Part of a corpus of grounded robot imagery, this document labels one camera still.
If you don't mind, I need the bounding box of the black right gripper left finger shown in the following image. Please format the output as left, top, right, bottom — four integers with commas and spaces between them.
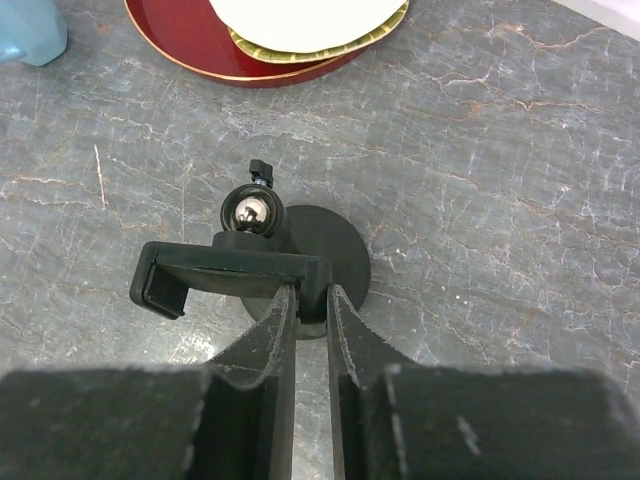
1, 285, 297, 479

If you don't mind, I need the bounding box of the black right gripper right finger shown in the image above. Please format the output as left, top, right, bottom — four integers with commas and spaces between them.
327, 285, 639, 479

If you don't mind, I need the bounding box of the black phone stand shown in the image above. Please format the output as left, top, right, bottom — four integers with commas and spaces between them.
129, 159, 371, 340

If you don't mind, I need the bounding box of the patterned plate under white plate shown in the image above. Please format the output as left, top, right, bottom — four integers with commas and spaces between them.
225, 1, 410, 65

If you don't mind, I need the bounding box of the red round tray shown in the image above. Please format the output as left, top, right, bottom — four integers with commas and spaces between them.
124, 0, 364, 88

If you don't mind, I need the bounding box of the white paper plate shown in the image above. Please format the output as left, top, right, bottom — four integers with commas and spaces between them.
210, 0, 405, 53

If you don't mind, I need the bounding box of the blue white paper cup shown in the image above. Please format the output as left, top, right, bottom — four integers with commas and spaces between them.
1, 0, 68, 67

